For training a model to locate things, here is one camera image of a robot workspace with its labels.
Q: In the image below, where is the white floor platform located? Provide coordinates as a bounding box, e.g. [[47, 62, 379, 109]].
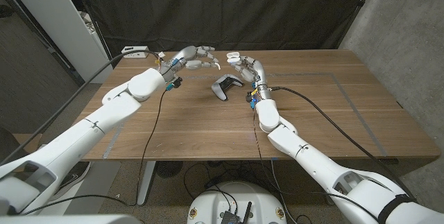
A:
[[33, 144, 122, 217]]

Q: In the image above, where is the white metal cabinet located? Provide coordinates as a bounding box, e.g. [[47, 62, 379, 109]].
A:
[[0, 0, 114, 85]]

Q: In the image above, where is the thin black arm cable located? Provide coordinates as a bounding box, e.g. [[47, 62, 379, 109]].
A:
[[13, 88, 169, 216], [252, 107, 289, 204]]

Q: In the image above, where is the black white sneaker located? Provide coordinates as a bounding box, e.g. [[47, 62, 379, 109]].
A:
[[51, 161, 92, 200]]

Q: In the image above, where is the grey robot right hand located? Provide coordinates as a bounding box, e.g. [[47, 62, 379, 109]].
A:
[[229, 55, 271, 96]]

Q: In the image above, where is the white AirPods case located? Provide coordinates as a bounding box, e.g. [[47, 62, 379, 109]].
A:
[[226, 51, 241, 67]]

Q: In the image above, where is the black backdrop stand pole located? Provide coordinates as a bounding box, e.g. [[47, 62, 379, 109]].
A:
[[332, 0, 382, 50], [74, 0, 114, 64]]

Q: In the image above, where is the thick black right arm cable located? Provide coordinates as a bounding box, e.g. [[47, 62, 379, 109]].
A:
[[269, 85, 417, 200]]

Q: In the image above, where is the black torso electronics module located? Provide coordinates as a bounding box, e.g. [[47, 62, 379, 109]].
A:
[[220, 201, 253, 224]]

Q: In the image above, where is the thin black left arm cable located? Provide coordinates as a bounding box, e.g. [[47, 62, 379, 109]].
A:
[[13, 88, 169, 216]]

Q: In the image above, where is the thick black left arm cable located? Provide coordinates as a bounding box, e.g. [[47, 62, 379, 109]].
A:
[[0, 49, 163, 166]]

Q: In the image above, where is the white robot chest cover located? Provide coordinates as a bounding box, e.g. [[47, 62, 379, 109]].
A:
[[0, 214, 142, 224]]

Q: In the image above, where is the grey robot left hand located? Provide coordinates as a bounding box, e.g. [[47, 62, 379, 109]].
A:
[[162, 45, 221, 76]]

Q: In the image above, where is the white power strip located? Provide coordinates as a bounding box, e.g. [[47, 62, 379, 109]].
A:
[[121, 46, 151, 59]]

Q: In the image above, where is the white black game controller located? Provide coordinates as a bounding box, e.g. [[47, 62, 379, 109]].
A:
[[210, 74, 244, 102]]

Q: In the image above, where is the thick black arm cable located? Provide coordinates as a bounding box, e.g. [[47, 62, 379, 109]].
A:
[[0, 49, 163, 166], [269, 85, 417, 200]]

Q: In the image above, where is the white robot torso base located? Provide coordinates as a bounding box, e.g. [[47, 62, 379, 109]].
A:
[[187, 181, 288, 224]]

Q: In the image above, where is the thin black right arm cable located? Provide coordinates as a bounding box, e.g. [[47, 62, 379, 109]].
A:
[[252, 107, 289, 204]]

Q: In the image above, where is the black looped floor cable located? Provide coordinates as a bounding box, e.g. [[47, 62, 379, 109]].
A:
[[182, 161, 278, 203]]

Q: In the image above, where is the black round floor fan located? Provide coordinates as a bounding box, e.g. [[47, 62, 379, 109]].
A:
[[155, 161, 184, 179]]

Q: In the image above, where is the black backdrop curtain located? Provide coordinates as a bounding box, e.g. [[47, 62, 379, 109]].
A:
[[76, 0, 375, 67]]

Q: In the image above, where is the light grey table leg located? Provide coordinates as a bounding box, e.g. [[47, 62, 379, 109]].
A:
[[137, 161, 157, 207]]

